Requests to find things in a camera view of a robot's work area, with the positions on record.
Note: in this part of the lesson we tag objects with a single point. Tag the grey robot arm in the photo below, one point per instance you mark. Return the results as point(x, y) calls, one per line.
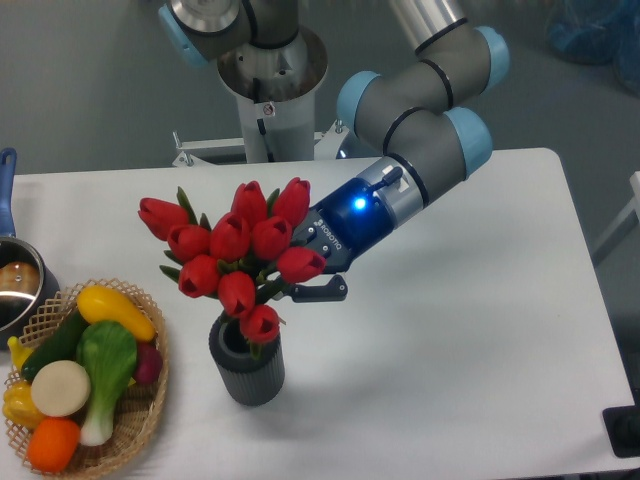
point(427, 141)

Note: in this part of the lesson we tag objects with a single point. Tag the orange fruit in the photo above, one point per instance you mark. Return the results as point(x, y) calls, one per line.
point(53, 444)

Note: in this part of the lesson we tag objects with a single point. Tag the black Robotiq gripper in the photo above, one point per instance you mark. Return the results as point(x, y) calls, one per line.
point(341, 227)

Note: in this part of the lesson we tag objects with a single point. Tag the round beige disc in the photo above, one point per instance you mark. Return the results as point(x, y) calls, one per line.
point(61, 388)

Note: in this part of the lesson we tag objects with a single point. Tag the dark green cucumber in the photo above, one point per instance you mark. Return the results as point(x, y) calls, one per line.
point(60, 345)

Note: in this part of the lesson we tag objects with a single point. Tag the black device at edge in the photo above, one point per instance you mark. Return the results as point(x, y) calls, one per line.
point(622, 426)

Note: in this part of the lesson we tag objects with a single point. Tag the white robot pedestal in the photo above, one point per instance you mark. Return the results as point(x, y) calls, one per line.
point(275, 94)

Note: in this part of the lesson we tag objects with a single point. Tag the blue plastic bag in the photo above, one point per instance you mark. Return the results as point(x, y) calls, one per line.
point(597, 33)

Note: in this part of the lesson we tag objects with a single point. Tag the yellow squash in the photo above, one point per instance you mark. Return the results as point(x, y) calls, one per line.
point(97, 303)

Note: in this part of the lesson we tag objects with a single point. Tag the purple red radish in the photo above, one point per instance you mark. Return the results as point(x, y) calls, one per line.
point(149, 364)

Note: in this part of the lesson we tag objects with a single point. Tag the red tulip bouquet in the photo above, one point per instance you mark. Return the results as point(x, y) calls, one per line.
point(245, 259)

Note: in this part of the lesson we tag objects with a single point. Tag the white furniture frame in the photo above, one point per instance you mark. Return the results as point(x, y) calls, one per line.
point(622, 224)

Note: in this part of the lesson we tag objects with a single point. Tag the yellow banana tip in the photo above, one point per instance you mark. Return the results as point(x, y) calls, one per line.
point(19, 353)

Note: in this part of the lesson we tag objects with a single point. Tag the green bok choy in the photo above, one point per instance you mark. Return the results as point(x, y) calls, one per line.
point(108, 353)

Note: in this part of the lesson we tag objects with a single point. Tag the dark grey ribbed vase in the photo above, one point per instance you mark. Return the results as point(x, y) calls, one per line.
point(250, 381)

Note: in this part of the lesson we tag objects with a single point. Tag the woven wicker basket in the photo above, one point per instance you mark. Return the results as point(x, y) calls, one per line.
point(137, 413)

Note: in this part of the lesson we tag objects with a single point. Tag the blue handled saucepan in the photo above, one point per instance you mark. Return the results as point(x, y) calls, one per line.
point(26, 282)

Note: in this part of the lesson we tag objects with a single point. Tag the yellow bell pepper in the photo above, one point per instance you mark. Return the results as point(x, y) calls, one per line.
point(19, 407)

